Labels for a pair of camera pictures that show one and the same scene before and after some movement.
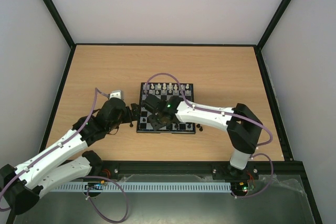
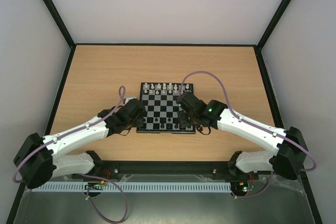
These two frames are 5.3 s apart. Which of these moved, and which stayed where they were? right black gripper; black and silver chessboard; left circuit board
Moved: right black gripper
Stayed: black and silver chessboard; left circuit board
